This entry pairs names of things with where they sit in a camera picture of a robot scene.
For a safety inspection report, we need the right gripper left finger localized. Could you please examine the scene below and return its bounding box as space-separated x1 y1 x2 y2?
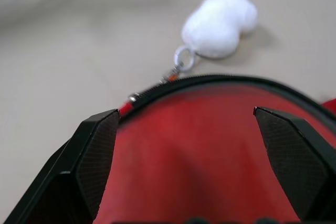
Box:
4 108 121 224

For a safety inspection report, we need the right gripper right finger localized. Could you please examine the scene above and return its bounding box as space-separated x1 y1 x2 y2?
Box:
253 106 336 224

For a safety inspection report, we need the red and black paddle case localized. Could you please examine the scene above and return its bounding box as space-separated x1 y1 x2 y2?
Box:
94 73 336 224

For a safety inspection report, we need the white fluffy pompom keychain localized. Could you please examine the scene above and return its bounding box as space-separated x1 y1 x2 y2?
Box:
172 0 258 74

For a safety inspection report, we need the beige table mat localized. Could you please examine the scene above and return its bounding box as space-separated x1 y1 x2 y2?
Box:
0 0 336 217

